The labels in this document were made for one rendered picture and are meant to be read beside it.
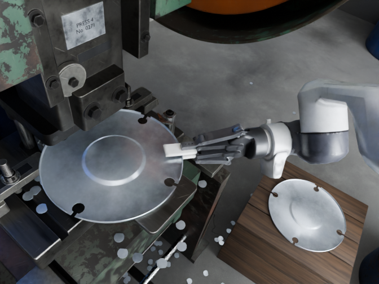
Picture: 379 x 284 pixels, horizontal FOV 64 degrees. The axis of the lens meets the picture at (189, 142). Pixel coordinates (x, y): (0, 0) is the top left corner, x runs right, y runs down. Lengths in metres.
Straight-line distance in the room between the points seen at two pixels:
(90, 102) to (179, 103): 1.44
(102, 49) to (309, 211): 0.95
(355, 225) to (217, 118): 0.99
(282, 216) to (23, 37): 1.00
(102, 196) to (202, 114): 1.36
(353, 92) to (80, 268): 0.61
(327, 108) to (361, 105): 0.14
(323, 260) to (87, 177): 0.84
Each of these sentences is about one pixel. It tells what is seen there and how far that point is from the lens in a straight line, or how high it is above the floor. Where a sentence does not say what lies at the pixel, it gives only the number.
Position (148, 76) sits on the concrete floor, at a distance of 2.12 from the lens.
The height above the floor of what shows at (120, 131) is 0.78.
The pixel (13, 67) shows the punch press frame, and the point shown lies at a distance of 0.39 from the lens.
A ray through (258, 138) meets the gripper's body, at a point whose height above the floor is 0.82.
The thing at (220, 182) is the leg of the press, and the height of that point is 0.62.
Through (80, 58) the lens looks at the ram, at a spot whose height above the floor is 1.02.
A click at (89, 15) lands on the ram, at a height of 1.08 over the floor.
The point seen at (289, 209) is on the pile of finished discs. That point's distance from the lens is 1.20.
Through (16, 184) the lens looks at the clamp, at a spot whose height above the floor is 0.75.
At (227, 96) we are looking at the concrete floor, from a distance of 2.07.
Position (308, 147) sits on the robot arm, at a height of 0.84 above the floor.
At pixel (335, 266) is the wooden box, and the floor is 0.35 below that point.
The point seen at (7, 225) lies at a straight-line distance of 0.71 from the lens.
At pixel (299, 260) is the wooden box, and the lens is 1.14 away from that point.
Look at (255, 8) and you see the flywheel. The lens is 0.68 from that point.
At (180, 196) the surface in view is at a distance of 0.61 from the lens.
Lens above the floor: 1.31
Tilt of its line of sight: 49 degrees down
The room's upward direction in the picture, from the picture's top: 12 degrees clockwise
